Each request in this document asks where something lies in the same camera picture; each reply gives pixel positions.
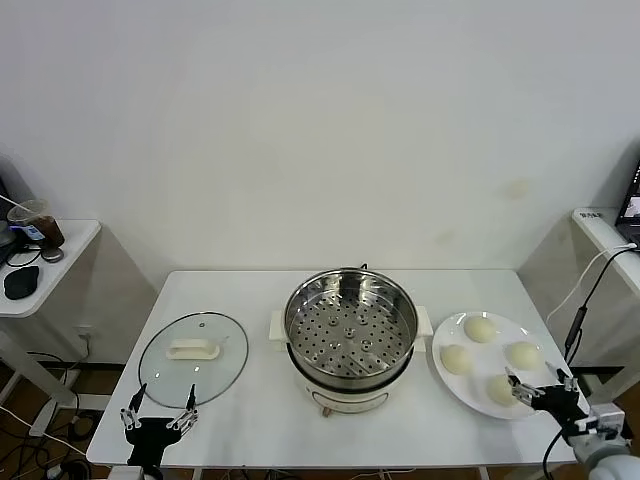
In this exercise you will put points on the printed label sticker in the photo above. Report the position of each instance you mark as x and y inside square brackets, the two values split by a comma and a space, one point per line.
[591, 215]

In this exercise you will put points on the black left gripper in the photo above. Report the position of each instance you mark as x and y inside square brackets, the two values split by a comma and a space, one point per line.
[150, 440]

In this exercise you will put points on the white drinking straw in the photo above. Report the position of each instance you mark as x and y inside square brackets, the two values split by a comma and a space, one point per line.
[10, 200]

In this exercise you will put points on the white round plate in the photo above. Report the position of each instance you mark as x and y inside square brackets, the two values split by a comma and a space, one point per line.
[510, 327]

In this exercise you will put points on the black computer mouse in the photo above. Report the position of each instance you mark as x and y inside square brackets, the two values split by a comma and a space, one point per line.
[21, 282]

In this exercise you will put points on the black laptop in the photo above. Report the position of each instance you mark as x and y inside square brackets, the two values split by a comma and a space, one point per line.
[631, 200]

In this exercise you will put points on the perforated steel steamer basket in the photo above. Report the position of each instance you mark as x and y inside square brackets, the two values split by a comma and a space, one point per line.
[350, 320]

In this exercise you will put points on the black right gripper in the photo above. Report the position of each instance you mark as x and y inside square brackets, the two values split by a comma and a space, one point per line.
[562, 402]

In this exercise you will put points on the white wall socket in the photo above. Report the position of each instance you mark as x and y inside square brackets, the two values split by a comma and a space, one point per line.
[84, 334]

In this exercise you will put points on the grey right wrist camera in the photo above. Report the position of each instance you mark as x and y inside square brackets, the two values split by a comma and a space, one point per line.
[602, 422]

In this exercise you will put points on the cream electric cooker base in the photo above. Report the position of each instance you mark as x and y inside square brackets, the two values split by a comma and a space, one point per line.
[350, 400]

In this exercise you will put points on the white side table with cup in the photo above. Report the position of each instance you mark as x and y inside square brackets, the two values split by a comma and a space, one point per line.
[75, 235]

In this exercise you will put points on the white steamed baozi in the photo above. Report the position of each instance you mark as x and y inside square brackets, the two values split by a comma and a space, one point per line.
[455, 358]
[479, 329]
[499, 390]
[524, 355]

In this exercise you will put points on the black device with blue label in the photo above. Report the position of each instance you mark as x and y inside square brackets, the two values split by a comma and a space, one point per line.
[30, 232]

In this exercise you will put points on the round grey puck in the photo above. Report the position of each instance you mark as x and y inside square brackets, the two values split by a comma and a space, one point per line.
[53, 255]

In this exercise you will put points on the plastic iced coffee cup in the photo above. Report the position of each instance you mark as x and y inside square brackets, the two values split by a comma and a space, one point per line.
[47, 227]

